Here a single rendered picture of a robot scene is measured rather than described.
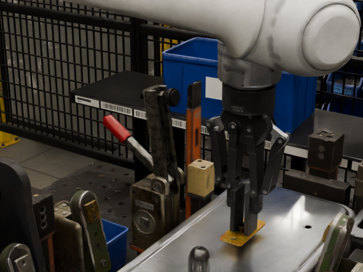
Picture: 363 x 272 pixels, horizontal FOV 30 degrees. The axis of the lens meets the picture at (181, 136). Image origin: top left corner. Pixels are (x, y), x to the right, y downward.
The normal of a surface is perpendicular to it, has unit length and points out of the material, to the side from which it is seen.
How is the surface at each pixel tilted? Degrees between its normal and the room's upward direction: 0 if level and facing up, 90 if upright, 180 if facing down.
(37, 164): 0
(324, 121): 0
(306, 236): 0
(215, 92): 90
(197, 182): 90
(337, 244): 90
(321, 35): 94
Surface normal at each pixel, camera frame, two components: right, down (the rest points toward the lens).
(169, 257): 0.00, -0.93
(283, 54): -0.62, 0.64
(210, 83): -0.48, 0.33
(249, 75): -0.11, 0.38
